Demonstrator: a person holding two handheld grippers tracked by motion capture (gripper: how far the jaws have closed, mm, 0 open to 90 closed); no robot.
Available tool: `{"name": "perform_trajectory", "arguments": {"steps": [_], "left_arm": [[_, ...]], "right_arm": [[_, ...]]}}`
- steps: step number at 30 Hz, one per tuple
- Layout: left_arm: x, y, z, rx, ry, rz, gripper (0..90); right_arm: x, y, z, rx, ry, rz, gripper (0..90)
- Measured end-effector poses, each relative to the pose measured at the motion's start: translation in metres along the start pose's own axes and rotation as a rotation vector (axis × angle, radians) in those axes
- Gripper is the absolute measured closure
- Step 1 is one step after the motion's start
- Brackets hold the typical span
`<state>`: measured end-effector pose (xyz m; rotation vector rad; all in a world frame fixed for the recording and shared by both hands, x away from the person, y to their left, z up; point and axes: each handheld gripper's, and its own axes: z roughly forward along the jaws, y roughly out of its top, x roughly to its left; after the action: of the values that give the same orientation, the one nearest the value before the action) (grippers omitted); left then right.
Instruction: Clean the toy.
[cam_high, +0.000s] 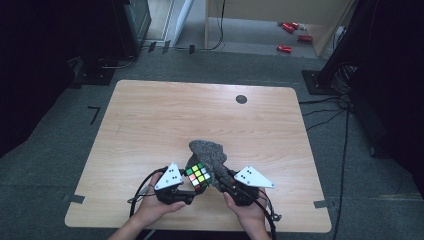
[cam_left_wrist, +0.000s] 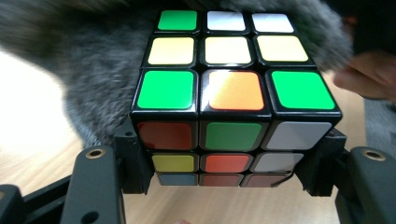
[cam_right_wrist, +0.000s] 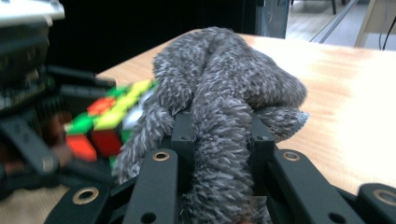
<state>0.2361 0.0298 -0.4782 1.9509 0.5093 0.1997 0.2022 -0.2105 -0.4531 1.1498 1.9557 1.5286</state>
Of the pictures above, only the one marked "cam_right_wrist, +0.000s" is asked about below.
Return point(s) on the multicoloured puzzle cube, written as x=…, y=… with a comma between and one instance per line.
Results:
x=102, y=124

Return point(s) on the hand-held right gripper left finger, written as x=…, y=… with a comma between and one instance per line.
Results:
x=183, y=140

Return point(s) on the grey chair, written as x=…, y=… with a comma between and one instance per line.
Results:
x=333, y=6

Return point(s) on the grey fuzzy cloth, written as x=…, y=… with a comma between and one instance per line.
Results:
x=224, y=102

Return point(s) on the white metal rail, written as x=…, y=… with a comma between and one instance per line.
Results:
x=334, y=20

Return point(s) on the light wooden furniture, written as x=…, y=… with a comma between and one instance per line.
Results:
x=376, y=21

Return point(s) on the black cabinet with glass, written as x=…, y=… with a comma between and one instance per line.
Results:
x=272, y=17

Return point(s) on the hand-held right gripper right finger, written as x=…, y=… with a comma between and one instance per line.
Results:
x=261, y=137

